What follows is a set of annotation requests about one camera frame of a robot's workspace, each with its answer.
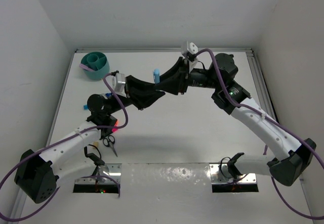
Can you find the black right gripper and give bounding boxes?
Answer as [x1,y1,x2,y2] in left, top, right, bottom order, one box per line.
[153,57,221,95]

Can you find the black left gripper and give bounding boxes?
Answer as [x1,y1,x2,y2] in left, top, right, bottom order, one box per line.
[106,75,164,115]

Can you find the blue highlighter cap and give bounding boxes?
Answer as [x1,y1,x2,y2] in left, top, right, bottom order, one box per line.
[153,69,160,84]

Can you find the pink translucent highlighter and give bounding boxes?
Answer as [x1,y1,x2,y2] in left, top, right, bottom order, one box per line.
[79,64,94,72]

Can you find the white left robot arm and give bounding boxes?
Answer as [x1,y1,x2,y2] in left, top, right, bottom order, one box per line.
[14,72,165,204]

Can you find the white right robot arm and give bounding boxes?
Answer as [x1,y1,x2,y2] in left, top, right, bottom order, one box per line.
[153,53,316,186]

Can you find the teal round desk organizer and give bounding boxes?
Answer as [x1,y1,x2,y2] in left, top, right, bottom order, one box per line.
[80,52,110,80]

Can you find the small black scissors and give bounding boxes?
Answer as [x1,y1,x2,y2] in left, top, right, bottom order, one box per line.
[102,135,118,157]

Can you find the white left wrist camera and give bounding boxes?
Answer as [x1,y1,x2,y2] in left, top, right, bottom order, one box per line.
[112,73,126,94]

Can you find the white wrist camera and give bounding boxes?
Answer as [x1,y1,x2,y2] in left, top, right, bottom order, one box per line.
[112,73,126,94]
[181,41,198,72]

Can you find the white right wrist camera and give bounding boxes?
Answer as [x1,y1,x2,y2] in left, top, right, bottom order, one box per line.
[181,41,198,72]

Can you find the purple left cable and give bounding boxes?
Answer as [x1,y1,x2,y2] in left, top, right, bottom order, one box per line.
[0,72,129,221]

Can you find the purple cable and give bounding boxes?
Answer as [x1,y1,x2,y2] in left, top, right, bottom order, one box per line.
[0,72,129,221]
[188,48,324,220]

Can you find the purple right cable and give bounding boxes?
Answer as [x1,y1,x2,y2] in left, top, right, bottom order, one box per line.
[188,48,324,220]

